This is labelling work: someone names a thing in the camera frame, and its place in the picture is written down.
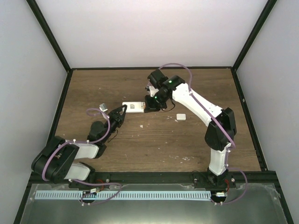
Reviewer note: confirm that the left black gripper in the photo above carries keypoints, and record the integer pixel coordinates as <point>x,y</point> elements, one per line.
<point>117,118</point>

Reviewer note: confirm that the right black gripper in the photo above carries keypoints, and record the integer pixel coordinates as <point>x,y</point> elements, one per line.
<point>151,108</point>

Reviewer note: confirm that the white remote control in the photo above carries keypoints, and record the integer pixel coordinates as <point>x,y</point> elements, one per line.
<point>134,107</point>

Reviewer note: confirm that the white battery cover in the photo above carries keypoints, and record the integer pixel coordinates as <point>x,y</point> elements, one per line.
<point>181,117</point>

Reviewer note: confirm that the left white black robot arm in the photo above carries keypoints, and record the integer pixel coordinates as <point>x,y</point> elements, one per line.
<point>56,161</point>

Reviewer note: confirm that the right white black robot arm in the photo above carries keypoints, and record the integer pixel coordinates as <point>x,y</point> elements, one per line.
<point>221,125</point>

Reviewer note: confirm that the grey metal front plate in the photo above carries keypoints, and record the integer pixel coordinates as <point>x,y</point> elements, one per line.
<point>252,204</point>

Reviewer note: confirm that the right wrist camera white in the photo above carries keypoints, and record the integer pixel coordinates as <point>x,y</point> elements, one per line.
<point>151,89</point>

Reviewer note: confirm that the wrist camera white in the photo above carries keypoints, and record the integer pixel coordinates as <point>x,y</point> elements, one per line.
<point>103,107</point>
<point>151,89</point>

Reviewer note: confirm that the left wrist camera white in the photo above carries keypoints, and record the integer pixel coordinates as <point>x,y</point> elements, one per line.
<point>103,107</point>

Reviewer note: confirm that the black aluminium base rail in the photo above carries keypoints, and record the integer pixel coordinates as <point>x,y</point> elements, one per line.
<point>198,179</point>

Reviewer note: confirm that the light blue slotted cable duct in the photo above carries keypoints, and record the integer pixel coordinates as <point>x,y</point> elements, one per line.
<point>123,195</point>

